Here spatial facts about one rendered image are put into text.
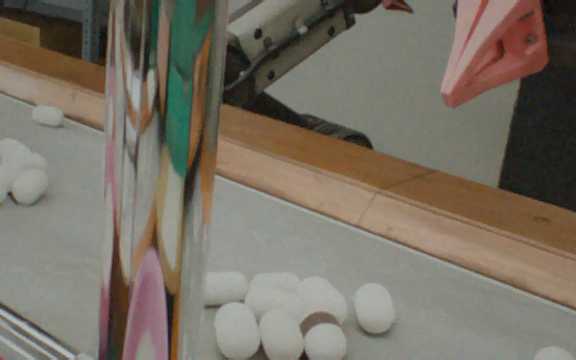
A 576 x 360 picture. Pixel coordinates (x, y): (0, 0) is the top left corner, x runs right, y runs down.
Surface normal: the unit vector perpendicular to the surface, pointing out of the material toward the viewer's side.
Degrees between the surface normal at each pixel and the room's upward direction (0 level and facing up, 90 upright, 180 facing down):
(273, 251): 0
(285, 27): 90
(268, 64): 90
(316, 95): 90
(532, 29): 130
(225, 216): 0
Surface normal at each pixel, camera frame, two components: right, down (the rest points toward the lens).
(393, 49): -0.61, 0.18
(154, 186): 0.09, 0.32
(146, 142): -0.22, 0.29
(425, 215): -0.38, -0.54
